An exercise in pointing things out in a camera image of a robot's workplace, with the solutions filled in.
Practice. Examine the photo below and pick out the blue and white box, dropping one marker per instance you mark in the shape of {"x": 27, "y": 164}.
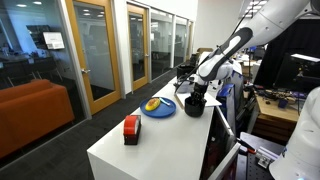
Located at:
{"x": 226, "y": 95}

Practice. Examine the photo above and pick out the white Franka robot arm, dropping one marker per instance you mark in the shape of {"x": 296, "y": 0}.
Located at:
{"x": 266, "y": 20}

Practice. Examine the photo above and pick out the wooden desk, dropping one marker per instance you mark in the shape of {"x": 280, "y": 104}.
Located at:
{"x": 276, "y": 115}

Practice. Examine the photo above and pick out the black cup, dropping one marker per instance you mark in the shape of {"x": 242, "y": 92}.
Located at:
{"x": 195, "y": 110}

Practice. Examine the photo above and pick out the red tape black dispenser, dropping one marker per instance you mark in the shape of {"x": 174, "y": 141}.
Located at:
{"x": 131, "y": 128}

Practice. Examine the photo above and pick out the wooden framed glass door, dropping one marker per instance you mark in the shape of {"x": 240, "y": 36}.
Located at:
{"x": 95, "y": 56}
{"x": 138, "y": 46}

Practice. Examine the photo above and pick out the orange black bar clamp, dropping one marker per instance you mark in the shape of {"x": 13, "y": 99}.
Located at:
{"x": 246, "y": 145}

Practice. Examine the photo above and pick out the yellow toy food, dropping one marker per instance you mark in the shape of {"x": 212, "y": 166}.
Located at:
{"x": 152, "y": 104}

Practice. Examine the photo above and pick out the dark blue mug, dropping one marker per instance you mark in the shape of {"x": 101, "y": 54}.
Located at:
{"x": 282, "y": 103}

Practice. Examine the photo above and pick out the white paper pad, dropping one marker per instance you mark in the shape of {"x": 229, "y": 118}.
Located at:
{"x": 211, "y": 101}

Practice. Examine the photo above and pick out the blue plate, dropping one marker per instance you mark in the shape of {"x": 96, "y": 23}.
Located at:
{"x": 165, "y": 111}

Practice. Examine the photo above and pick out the black computer monitor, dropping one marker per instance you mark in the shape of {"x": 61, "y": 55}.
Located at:
{"x": 296, "y": 71}

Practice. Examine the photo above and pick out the white paper sign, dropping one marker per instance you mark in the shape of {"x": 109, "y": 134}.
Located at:
{"x": 54, "y": 40}

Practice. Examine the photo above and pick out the aluminium extrusion with bracket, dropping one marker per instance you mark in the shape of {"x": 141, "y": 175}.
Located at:
{"x": 266, "y": 156}

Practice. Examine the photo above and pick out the light blue plastic spoon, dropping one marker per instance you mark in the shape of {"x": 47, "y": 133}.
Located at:
{"x": 164, "y": 101}

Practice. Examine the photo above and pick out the orange sofa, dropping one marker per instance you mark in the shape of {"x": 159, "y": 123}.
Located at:
{"x": 33, "y": 113}

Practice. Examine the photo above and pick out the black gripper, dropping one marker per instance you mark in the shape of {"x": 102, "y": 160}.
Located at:
{"x": 200, "y": 89}

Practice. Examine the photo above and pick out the black curtain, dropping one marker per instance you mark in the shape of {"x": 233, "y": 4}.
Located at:
{"x": 276, "y": 43}

